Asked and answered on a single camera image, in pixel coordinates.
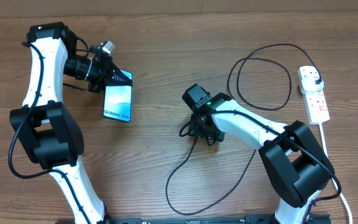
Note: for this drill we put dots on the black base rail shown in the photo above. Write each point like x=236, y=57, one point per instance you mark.
x=248, y=219

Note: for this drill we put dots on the white power strip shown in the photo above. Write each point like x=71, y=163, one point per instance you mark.
x=315, y=103

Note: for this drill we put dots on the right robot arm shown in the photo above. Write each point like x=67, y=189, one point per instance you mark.
x=297, y=167

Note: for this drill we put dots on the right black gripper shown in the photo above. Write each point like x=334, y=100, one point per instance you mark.
x=196, y=130

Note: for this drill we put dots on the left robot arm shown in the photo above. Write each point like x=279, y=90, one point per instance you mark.
x=47, y=131

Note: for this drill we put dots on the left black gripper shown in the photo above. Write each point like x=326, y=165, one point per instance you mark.
x=108, y=71

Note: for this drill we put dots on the Samsung Galaxy smartphone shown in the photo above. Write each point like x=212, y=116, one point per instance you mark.
x=118, y=102

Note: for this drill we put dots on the white charger plug adapter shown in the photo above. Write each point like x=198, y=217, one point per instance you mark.
x=309, y=85

